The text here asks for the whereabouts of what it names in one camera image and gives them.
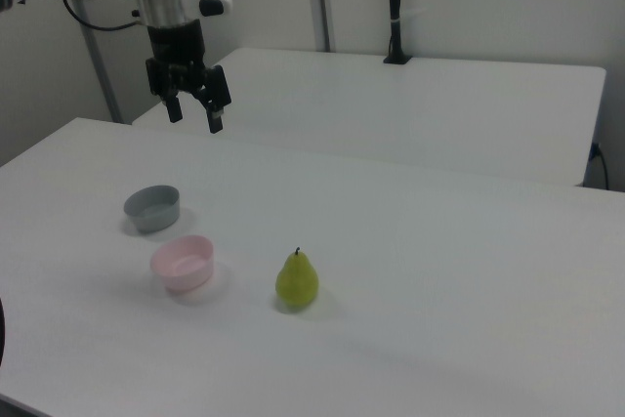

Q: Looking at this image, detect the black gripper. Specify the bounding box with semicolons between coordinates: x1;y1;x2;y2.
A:
145;19;231;134

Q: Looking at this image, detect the green pear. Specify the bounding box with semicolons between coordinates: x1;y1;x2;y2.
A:
275;246;320;312

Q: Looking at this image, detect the grey plastic bowl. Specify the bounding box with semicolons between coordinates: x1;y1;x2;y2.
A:
123;185;182;234

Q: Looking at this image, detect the pink plastic bowl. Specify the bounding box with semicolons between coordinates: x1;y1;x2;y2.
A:
149;234;216;295

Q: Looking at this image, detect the white side table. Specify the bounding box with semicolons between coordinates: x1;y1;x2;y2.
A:
131;48;607;188

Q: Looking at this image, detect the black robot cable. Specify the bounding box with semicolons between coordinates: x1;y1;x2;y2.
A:
62;0;144;31

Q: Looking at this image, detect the black camera stand pole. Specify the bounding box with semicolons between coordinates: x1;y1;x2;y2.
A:
383;0;413;65

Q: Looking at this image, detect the black wall cable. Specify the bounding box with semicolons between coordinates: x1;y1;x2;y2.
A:
590;142;611;189

